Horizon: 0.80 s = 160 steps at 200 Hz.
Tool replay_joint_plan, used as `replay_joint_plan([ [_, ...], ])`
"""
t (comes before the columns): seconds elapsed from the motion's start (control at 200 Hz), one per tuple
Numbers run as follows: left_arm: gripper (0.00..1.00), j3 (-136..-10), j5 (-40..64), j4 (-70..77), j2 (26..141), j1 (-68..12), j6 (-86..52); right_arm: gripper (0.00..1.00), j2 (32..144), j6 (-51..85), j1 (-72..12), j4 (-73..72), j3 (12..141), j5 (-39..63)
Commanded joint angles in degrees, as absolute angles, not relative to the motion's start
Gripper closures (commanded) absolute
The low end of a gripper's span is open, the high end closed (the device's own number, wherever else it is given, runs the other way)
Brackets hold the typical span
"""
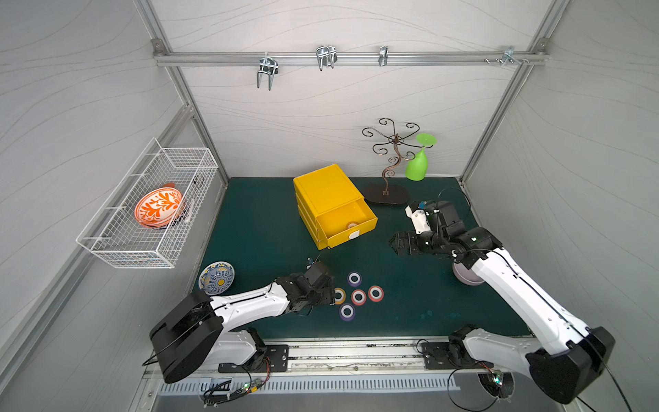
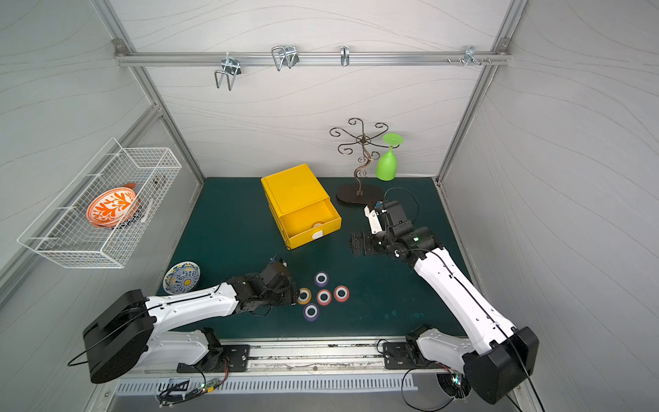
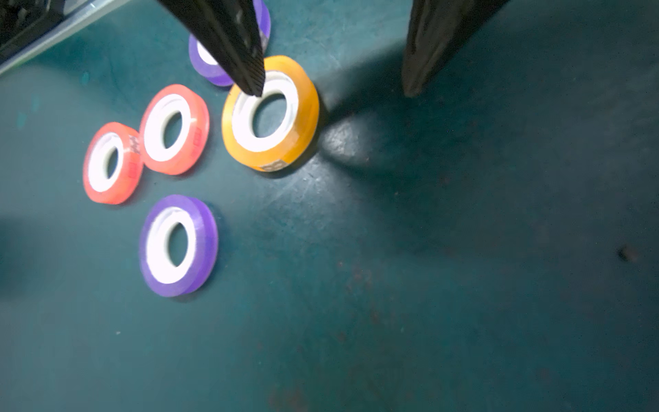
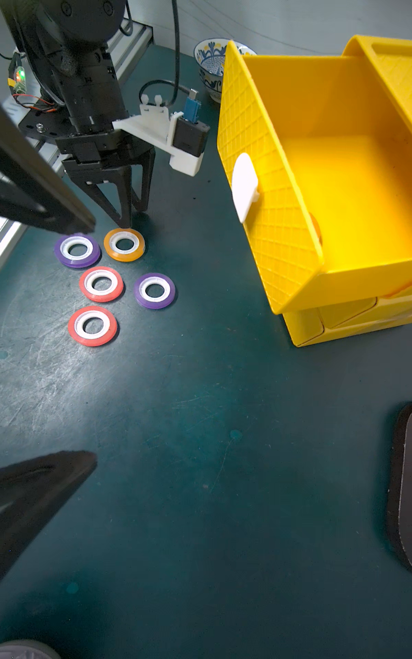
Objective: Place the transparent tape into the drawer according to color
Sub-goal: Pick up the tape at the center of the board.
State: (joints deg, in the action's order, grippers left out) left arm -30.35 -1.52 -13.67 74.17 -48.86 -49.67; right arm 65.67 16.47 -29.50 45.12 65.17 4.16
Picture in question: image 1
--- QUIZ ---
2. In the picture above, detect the orange tape roll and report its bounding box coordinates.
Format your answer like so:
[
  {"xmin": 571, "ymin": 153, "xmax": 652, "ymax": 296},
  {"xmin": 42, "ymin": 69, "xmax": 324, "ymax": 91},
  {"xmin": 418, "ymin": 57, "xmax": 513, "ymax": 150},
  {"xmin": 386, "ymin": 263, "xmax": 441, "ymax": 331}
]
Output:
[{"xmin": 334, "ymin": 288, "xmax": 347, "ymax": 306}]

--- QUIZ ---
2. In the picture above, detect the red tape roll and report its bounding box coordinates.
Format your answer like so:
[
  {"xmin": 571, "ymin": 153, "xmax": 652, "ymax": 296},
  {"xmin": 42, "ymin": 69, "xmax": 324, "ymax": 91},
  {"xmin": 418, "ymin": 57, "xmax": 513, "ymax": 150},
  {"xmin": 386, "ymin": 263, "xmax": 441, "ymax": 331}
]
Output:
[
  {"xmin": 368, "ymin": 285, "xmax": 384, "ymax": 302},
  {"xmin": 351, "ymin": 289, "xmax": 367, "ymax": 307}
]

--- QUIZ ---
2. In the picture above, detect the yellow plastic drawer cabinet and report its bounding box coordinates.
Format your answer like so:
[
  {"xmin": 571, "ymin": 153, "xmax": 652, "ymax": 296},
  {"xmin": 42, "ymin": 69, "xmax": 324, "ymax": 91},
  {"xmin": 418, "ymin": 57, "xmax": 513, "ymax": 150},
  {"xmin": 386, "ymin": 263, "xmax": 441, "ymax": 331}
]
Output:
[{"xmin": 293, "ymin": 164, "xmax": 378, "ymax": 250}]

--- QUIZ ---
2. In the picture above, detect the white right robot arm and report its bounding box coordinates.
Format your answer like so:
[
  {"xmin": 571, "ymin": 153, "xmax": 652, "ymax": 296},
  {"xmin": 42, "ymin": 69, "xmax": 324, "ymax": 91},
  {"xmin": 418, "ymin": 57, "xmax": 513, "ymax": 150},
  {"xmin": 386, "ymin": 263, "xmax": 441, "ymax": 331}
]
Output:
[{"xmin": 390, "ymin": 201, "xmax": 615, "ymax": 404}]

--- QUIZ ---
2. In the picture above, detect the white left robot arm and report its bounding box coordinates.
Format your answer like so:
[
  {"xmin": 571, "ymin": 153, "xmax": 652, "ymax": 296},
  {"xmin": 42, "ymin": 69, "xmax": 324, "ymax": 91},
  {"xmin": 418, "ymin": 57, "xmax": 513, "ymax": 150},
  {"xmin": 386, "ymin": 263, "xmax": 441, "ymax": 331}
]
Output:
[{"xmin": 142, "ymin": 261, "xmax": 335, "ymax": 384}]

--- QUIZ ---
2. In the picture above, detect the purple tape roll upper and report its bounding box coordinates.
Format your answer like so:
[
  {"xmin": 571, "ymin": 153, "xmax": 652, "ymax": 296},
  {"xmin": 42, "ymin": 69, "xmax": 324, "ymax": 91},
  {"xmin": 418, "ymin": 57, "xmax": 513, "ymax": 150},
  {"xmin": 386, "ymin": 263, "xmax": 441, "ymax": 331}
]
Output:
[{"xmin": 347, "ymin": 271, "xmax": 362, "ymax": 288}]

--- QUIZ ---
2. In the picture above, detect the purple tape roll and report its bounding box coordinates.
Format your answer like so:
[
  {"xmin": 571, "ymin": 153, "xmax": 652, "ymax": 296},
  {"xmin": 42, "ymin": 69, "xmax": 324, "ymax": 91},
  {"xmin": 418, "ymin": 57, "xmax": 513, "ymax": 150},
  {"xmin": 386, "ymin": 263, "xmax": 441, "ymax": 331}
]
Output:
[
  {"xmin": 347, "ymin": 271, "xmax": 362, "ymax": 288},
  {"xmin": 340, "ymin": 304, "xmax": 355, "ymax": 322}
]

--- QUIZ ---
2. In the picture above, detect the purple tape roll lower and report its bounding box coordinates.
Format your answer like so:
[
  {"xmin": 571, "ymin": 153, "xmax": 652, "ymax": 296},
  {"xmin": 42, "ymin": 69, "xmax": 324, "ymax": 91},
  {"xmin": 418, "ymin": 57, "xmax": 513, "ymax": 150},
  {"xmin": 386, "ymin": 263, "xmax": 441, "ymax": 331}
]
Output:
[{"xmin": 340, "ymin": 304, "xmax": 355, "ymax": 322}]

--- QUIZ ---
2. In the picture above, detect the bronze scrollwork cup stand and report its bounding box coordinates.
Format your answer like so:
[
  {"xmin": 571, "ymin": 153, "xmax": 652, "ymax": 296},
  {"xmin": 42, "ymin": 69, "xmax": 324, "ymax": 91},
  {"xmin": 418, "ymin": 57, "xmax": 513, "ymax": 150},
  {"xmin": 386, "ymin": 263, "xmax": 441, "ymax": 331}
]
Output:
[{"xmin": 361, "ymin": 118, "xmax": 420, "ymax": 206}]

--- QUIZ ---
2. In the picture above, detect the purple grey bowl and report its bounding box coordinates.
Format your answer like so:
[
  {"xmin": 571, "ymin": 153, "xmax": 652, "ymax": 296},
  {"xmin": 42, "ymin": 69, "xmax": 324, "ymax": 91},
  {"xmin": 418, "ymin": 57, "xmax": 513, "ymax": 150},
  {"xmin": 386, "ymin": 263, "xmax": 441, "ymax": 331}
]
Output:
[{"xmin": 452, "ymin": 263, "xmax": 485, "ymax": 287}]

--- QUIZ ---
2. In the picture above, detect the green plastic wine glass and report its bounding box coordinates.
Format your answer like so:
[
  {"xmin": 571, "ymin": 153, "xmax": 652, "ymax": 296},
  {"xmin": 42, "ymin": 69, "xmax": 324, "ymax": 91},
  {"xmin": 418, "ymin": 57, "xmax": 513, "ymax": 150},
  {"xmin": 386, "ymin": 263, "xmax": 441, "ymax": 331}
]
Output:
[{"xmin": 405, "ymin": 133, "xmax": 437, "ymax": 181}]

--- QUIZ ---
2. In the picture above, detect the blue yellow patterned plate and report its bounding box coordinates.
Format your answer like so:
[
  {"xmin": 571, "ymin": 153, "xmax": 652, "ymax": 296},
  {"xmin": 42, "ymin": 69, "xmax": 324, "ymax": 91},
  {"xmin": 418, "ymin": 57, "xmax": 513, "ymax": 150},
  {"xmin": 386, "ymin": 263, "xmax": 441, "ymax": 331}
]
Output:
[{"xmin": 197, "ymin": 261, "xmax": 235, "ymax": 296}]

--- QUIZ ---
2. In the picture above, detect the orange patterned bowl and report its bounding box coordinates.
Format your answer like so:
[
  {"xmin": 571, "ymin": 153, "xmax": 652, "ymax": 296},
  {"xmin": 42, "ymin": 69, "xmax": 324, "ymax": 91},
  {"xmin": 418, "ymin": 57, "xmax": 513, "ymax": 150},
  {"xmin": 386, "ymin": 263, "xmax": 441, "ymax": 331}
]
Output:
[{"xmin": 134, "ymin": 186, "xmax": 185, "ymax": 228}]

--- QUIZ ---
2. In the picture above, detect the metal single hook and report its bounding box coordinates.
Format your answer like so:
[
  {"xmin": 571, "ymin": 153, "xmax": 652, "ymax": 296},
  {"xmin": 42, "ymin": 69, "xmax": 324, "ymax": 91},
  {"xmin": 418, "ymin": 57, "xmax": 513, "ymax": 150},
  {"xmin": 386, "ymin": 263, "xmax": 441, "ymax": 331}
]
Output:
[{"xmin": 379, "ymin": 46, "xmax": 389, "ymax": 67}]

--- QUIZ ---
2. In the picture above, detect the metal double hook centre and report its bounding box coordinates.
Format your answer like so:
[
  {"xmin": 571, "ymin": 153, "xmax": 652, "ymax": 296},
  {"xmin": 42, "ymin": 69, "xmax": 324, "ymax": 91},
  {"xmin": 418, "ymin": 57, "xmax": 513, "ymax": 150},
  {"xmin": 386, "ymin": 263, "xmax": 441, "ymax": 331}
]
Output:
[{"xmin": 316, "ymin": 46, "xmax": 338, "ymax": 71}]

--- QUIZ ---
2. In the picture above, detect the metal double hook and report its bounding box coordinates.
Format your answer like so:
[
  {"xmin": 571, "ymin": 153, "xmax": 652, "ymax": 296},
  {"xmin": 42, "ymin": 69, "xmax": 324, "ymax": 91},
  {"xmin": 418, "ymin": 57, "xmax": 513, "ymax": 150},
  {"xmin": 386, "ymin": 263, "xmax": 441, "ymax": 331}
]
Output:
[
  {"xmin": 316, "ymin": 46, "xmax": 338, "ymax": 71},
  {"xmin": 257, "ymin": 56, "xmax": 279, "ymax": 91}
]

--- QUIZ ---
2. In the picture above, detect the metal hook right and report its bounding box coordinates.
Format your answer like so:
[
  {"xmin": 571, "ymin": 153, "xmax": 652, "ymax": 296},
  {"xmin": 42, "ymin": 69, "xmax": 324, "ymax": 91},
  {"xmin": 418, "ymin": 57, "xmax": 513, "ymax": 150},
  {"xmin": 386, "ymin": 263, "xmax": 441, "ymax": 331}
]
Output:
[{"xmin": 483, "ymin": 46, "xmax": 530, "ymax": 67}]

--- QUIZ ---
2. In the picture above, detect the metal double hook left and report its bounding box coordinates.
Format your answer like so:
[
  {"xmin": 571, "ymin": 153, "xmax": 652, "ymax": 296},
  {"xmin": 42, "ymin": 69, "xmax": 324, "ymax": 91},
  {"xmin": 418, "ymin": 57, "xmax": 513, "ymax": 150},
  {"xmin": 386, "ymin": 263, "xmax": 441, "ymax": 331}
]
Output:
[{"xmin": 257, "ymin": 56, "xmax": 279, "ymax": 91}]

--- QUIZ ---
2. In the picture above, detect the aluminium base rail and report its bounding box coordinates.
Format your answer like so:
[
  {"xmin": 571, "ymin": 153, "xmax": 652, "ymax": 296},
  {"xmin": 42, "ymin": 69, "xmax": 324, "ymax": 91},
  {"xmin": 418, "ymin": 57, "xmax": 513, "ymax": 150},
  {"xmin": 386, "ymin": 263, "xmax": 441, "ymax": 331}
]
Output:
[{"xmin": 143, "ymin": 336, "xmax": 567, "ymax": 379}]

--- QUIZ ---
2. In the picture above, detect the white wire basket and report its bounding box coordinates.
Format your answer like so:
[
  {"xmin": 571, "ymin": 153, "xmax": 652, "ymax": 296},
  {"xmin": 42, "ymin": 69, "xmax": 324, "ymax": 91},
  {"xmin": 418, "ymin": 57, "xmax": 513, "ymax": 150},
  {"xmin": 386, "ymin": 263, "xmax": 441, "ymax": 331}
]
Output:
[{"xmin": 77, "ymin": 138, "xmax": 218, "ymax": 270}]

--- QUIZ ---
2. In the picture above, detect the aluminium horizontal rail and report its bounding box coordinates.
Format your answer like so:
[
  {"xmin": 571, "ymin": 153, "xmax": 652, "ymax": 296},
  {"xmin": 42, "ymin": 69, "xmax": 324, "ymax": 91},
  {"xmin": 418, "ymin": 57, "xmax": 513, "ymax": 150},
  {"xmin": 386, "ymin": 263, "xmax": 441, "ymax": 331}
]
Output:
[{"xmin": 154, "ymin": 50, "xmax": 550, "ymax": 68}]

